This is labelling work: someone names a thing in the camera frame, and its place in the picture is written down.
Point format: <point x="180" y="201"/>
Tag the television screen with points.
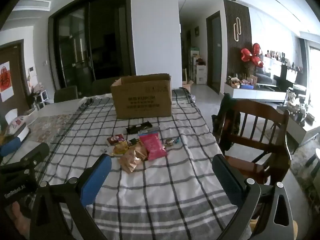
<point x="282" y="77"/>

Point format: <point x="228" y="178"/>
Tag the dark green jacket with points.
<point x="227" y="110"/>

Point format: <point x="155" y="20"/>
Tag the gold crinkled snack packet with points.
<point x="131" y="160"/>

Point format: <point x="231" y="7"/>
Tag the small dark snack packet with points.
<point x="134" y="141"/>

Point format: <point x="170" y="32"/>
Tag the white container with floral lid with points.
<point x="18" y="127"/>

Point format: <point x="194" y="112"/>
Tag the blue striped candy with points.
<point x="170" y="142"/>

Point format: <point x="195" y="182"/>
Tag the floral patterned table mat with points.
<point x="52" y="127"/>

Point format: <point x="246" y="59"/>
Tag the black snack packet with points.
<point x="135" y="128"/>

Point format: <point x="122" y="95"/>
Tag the pink snack bag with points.
<point x="153" y="147"/>

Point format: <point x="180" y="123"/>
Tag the brown entrance door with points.
<point x="18" y="55"/>

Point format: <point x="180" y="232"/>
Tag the white loop wall lamp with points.
<point x="235" y="30"/>

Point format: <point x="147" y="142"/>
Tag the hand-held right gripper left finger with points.
<point x="98" y="177"/>

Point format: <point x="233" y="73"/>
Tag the red foil balloons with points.
<point x="256" y="51"/>

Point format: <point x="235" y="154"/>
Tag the checked white tablecloth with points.
<point x="162" y="192"/>

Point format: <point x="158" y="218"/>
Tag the grey low cabinet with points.
<point x="307" y="132"/>

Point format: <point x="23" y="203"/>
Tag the white television cabinet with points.
<point x="257" y="95"/>

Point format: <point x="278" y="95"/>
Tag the person's left hand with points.
<point x="18" y="211"/>

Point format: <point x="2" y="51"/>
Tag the white shelf unit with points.
<point x="201" y="75"/>

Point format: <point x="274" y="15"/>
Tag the white stool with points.
<point x="314" y="157"/>

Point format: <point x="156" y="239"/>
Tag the green dining chair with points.
<point x="66" y="93"/>
<point x="101" y="87"/>

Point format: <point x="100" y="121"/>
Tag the small cardboard box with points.
<point x="187" y="86"/>

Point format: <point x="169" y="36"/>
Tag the dark sliding glass door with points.
<point x="100" y="42"/>

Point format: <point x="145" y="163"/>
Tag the brown cardboard box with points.
<point x="142" y="97"/>

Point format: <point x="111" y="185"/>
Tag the clear long snack packet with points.
<point x="150" y="130"/>

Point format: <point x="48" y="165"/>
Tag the dark hallway door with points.
<point x="215" y="55"/>

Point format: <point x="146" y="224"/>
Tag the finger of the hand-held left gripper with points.
<point x="35" y="155"/>
<point x="10" y="147"/>

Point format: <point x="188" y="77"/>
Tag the brown wooden chair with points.
<point x="260" y="140"/>

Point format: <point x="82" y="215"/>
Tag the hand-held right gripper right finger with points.
<point x="228" y="180"/>

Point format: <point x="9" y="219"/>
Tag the yellow snack packet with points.
<point x="120" y="150"/>

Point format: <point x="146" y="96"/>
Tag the red snack packet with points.
<point x="115" y="139"/>

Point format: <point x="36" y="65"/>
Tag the red and white door poster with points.
<point x="6" y="80"/>

